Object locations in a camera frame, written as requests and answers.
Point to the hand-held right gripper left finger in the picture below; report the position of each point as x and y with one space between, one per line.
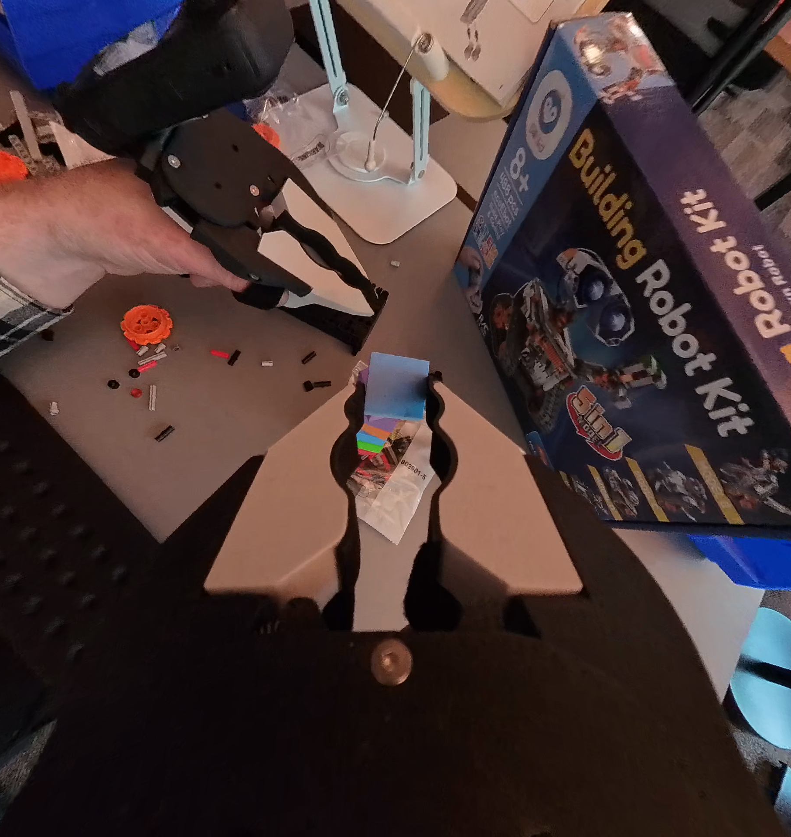
284 523

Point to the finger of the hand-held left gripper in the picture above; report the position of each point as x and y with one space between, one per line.
317 225
304 268

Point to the blue robot kit box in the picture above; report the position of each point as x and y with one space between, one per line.
631 196

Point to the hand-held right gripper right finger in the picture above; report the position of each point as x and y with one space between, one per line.
506 523

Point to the large clear warning bag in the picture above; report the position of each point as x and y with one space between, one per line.
304 131

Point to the person's left hand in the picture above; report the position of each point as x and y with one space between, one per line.
75 222

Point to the orange gear wheel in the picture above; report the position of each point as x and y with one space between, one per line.
0 167
147 325

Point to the green foam cube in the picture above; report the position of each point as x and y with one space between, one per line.
370 445

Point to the person's left forearm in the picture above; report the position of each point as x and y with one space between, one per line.
16 320

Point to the black table leg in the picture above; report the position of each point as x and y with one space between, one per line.
742 52

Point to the black pole with round base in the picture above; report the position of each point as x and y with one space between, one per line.
775 680

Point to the white booklet stand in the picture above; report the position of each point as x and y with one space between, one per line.
382 196

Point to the blue foam cube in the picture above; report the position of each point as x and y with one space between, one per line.
379 430
399 386

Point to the black connector piece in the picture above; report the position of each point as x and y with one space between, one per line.
317 385

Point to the long blue plastic bin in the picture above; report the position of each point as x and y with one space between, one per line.
42 33

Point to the black perforated pad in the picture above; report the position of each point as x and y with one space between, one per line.
42 523

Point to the purple foam cube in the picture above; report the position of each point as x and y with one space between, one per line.
389 422

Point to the clear plastic parts bag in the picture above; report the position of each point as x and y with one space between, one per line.
395 503

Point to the white instruction booklet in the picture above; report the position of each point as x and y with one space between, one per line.
500 26

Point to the black perforated building plate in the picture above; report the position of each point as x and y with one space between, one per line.
343 327

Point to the black double connector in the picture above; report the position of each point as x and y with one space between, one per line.
164 433

